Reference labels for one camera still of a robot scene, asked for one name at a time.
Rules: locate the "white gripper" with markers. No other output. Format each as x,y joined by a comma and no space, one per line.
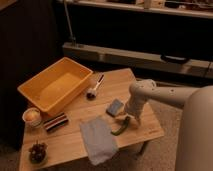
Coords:
134,107

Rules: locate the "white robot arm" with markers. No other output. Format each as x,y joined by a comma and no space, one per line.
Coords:
195,139

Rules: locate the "blue sponge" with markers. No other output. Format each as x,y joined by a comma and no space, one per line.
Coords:
114,107

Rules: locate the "light blue cloth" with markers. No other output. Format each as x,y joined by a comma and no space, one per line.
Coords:
99,143

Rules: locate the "yellow plastic bin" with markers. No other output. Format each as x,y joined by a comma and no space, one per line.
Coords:
56,86

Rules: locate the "striped black red white block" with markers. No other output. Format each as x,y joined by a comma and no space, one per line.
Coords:
54,123

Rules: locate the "wooden table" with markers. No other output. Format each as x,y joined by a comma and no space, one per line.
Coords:
66,144

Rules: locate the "metal pole stand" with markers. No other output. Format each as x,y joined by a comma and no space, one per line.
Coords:
72,37

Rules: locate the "white bowl with food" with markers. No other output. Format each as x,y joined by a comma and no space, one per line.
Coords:
32,117

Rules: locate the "grey metal bench rail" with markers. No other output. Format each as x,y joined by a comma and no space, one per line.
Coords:
138,59

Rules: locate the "black handle on rail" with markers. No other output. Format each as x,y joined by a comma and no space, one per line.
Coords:
174,60

